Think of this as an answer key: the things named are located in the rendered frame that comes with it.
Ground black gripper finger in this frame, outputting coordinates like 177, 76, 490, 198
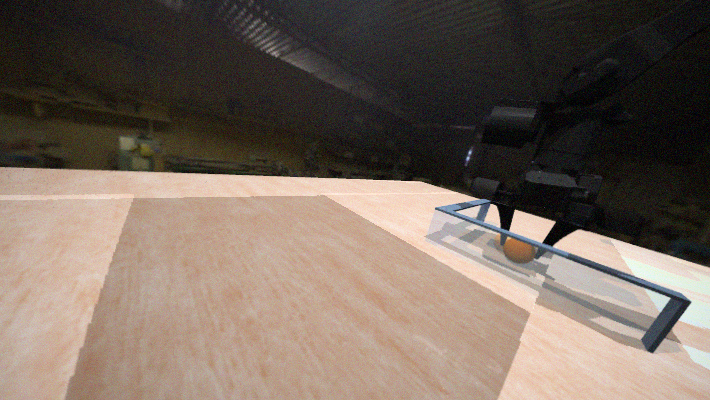
490, 200, 516, 231
542, 216, 590, 246

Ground clear low corner walls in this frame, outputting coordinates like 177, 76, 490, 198
425, 210, 683, 351

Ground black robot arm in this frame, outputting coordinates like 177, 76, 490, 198
481, 0, 710, 211

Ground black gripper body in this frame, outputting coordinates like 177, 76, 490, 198
469, 150, 646, 238

